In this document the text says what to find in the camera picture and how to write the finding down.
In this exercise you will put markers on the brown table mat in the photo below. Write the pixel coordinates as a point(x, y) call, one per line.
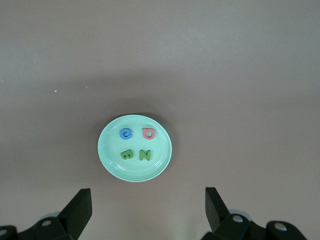
point(225, 62)

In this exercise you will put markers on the red foam letter Q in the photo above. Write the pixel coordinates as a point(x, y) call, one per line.
point(145, 136)

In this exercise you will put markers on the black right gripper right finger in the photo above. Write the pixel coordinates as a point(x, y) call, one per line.
point(225, 225)

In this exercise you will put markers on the green foam letter N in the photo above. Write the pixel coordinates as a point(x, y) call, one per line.
point(141, 155)

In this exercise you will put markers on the light green plate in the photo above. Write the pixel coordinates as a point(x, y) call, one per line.
point(135, 172)

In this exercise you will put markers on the blue foam letter G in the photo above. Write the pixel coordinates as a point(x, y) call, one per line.
point(122, 135)

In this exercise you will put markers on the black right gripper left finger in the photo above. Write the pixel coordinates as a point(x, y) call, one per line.
point(72, 217)

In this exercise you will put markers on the green foam letter B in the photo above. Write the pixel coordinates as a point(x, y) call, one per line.
point(123, 156)

